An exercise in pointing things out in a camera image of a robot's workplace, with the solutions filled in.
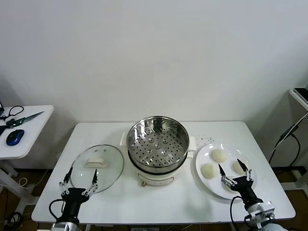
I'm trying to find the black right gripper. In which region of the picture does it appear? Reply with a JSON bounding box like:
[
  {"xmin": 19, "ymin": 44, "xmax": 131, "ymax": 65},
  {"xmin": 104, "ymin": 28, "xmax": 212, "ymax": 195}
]
[{"xmin": 218, "ymin": 158, "xmax": 263, "ymax": 210}]

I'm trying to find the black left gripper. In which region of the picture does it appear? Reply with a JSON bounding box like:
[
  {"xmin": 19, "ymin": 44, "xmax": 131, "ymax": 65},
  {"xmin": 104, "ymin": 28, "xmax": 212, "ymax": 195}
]
[{"xmin": 59, "ymin": 167, "xmax": 99, "ymax": 218}]

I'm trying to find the white steamed baozi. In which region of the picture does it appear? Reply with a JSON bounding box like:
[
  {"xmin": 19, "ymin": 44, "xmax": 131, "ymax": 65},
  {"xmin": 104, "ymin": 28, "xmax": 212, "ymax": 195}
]
[
  {"xmin": 231, "ymin": 160, "xmax": 248, "ymax": 175},
  {"xmin": 201, "ymin": 163, "xmax": 218, "ymax": 180},
  {"xmin": 222, "ymin": 182, "xmax": 238, "ymax": 194},
  {"xmin": 210, "ymin": 149, "xmax": 228, "ymax": 162}
]

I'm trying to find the round glass pot lid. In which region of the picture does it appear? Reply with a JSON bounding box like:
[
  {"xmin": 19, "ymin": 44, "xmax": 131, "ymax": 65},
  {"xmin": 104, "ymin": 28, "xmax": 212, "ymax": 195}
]
[{"xmin": 69, "ymin": 143, "xmax": 125, "ymax": 194}]

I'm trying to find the perforated steel steamer basket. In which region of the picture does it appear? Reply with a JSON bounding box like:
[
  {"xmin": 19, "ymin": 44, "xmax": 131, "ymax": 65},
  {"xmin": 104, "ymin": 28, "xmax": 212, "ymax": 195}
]
[{"xmin": 127, "ymin": 115, "xmax": 190, "ymax": 169}]

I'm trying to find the round white plate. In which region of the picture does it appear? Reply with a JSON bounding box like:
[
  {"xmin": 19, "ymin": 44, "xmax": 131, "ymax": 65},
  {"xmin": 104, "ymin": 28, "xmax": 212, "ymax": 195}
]
[{"xmin": 195, "ymin": 143, "xmax": 257, "ymax": 200}]

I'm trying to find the white side table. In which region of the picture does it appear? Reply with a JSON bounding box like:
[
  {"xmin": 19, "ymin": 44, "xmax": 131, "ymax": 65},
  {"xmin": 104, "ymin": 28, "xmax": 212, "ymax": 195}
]
[{"xmin": 0, "ymin": 104, "xmax": 54, "ymax": 210}]

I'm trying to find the white electric cooker base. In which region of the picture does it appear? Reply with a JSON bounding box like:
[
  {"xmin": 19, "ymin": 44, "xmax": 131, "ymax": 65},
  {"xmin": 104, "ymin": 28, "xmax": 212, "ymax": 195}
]
[{"xmin": 119, "ymin": 132, "xmax": 197, "ymax": 188}]

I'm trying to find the blue computer mouse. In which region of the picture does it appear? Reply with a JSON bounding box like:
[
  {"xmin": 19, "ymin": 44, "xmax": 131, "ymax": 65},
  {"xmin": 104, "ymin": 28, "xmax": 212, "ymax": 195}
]
[{"xmin": 6, "ymin": 129, "xmax": 26, "ymax": 146}]

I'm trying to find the black flat device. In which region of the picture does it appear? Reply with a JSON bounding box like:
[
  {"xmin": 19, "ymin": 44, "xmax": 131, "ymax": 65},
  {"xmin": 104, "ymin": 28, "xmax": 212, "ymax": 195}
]
[{"xmin": 295, "ymin": 88, "xmax": 308, "ymax": 101}]

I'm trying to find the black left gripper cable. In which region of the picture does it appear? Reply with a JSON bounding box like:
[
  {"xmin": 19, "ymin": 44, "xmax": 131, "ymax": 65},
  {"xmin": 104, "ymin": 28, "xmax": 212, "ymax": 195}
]
[{"xmin": 49, "ymin": 198, "xmax": 67, "ymax": 221}]

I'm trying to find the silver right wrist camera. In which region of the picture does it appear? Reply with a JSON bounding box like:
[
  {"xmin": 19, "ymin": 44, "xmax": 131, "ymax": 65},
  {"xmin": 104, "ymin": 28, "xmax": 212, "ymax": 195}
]
[{"xmin": 244, "ymin": 201, "xmax": 275, "ymax": 229}]

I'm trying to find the white coiled floor cable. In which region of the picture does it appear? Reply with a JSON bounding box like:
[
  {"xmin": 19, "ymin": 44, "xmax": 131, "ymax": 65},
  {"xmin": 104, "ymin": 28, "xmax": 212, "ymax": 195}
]
[{"xmin": 18, "ymin": 168, "xmax": 52, "ymax": 190}]

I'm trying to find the black power adapter cable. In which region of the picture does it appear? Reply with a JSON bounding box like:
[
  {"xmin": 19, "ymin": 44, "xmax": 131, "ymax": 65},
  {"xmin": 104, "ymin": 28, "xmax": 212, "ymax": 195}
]
[{"xmin": 268, "ymin": 112, "xmax": 308, "ymax": 169}]

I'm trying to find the black looped cable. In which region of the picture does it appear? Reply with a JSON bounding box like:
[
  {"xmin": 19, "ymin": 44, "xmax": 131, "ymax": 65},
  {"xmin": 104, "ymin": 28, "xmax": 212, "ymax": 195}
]
[{"xmin": 0, "ymin": 105, "xmax": 24, "ymax": 121}]

